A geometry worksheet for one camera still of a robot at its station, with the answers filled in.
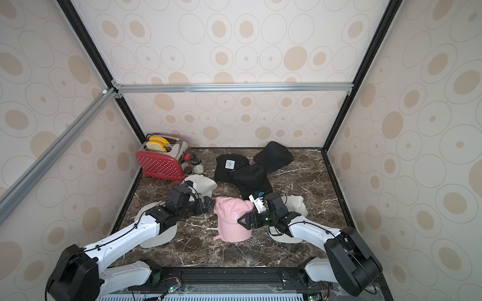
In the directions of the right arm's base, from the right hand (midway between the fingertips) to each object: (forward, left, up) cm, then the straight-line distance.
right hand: (245, 222), depth 83 cm
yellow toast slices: (+33, +46, +16) cm, 58 cm away
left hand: (+6, +15, +6) cm, 17 cm away
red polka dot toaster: (+28, +43, +13) cm, 53 cm away
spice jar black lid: (+26, +32, +4) cm, 41 cm away
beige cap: (+18, +22, +2) cm, 29 cm away
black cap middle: (+24, -2, -1) cm, 24 cm away
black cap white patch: (+35, +12, 0) cm, 37 cm away
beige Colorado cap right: (+9, -22, +3) cm, 24 cm away
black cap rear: (+43, -15, -2) cm, 45 cm away
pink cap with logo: (+3, +7, +5) cm, 9 cm away
